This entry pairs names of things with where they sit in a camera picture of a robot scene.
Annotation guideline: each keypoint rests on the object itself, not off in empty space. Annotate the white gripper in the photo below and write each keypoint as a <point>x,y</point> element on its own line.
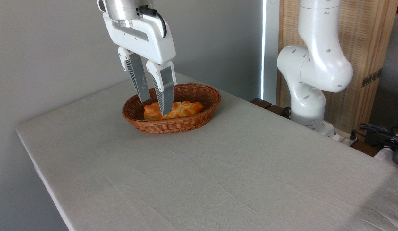
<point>144,38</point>

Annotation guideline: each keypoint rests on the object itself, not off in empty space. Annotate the long braided bread loaf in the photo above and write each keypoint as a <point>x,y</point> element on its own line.
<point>187,109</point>

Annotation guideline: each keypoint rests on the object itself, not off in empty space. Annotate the small round bread roll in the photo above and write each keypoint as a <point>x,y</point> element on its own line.
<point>150,111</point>

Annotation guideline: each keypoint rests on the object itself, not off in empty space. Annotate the brown oval wicker basket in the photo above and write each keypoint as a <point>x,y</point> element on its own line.
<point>186,125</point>

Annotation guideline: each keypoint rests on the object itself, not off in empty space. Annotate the light grey tablecloth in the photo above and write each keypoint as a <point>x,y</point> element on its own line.
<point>218,173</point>

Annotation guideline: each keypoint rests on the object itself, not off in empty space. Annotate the wooden woven folding screen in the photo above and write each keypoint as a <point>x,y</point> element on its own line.
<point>365,41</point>

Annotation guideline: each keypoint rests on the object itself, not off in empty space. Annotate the dark metal screen hinge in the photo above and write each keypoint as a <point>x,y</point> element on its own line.
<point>372,77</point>

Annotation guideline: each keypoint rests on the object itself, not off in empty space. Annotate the white vertical window frame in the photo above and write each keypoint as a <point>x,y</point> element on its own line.
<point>269,48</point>

